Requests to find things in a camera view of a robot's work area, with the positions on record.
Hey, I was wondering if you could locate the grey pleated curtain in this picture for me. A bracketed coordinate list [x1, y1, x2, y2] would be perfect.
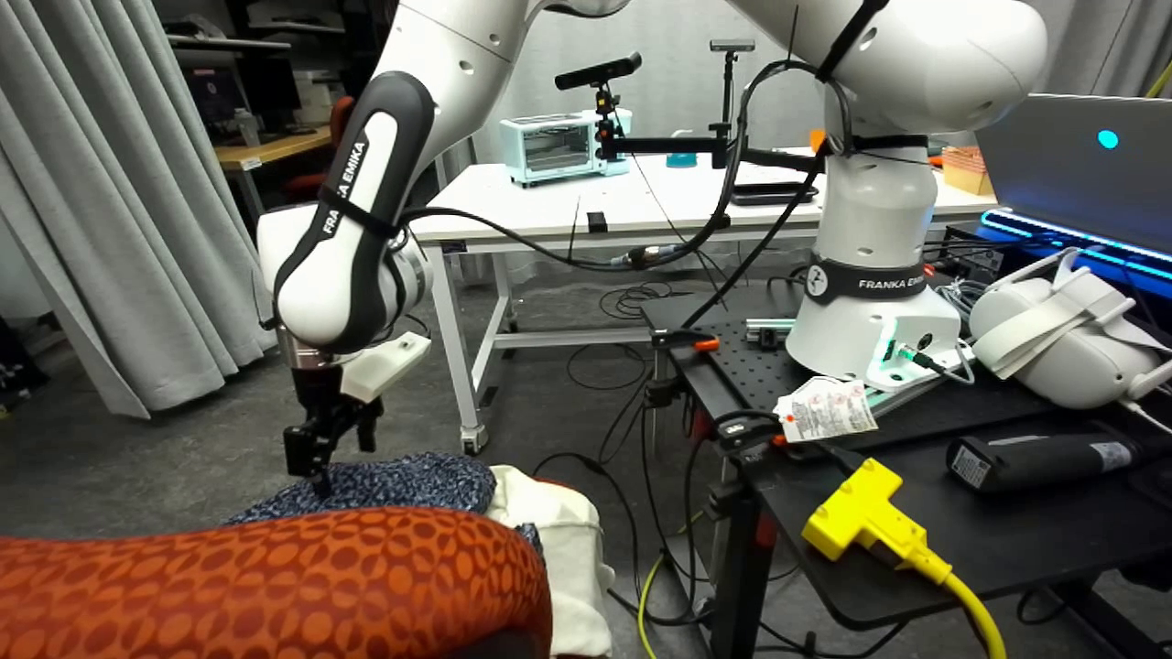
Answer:
[0, 0, 277, 426]

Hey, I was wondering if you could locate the black grey handheld device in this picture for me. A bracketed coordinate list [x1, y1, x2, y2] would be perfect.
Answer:
[944, 426, 1145, 499]

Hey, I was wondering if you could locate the grey plain curtain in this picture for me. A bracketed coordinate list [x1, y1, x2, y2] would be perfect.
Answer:
[1039, 0, 1172, 104]

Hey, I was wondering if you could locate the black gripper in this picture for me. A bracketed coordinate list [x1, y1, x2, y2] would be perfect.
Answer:
[281, 349, 390, 502]

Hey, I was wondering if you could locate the white printed paper packet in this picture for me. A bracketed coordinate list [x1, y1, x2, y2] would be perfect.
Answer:
[769, 372, 882, 452]

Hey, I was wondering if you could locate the teal box appliance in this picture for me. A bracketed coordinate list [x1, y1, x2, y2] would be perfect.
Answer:
[497, 106, 637, 189]

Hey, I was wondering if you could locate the black clamp with orange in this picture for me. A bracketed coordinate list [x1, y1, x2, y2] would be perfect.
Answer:
[712, 409, 800, 470]

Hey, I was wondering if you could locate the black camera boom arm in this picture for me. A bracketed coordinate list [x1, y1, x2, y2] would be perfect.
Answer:
[594, 85, 835, 177]

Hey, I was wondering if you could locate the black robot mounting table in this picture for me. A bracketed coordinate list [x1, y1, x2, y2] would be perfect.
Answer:
[637, 288, 1172, 659]

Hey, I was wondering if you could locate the white VR headset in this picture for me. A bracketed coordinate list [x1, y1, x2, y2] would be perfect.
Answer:
[966, 248, 1172, 414]

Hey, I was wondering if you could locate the black tripod stand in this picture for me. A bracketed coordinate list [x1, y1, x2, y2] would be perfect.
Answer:
[707, 32, 762, 140]

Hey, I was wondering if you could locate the grey laptop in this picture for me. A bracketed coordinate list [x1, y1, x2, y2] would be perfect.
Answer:
[973, 88, 1172, 303]

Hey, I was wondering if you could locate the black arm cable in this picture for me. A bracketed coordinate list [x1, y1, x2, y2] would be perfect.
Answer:
[401, 56, 835, 276]

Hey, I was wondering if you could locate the wooden background desk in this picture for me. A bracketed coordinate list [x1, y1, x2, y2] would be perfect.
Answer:
[211, 121, 341, 177]

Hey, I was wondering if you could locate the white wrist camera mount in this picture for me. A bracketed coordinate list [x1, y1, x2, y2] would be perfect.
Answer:
[338, 331, 436, 404]

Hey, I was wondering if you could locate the blue white speckled cloth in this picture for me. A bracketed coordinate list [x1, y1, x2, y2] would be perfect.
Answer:
[231, 452, 546, 542]

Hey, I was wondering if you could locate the small black box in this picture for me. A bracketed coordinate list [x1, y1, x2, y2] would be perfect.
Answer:
[941, 222, 1010, 294]

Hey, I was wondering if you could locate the yellow plug with cable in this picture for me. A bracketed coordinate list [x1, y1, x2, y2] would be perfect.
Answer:
[800, 453, 1010, 659]

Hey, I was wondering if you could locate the yellow green floor cable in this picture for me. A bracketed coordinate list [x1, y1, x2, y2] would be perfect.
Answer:
[635, 554, 670, 659]

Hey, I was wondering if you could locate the black bar camera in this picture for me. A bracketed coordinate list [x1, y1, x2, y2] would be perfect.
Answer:
[554, 52, 648, 95]

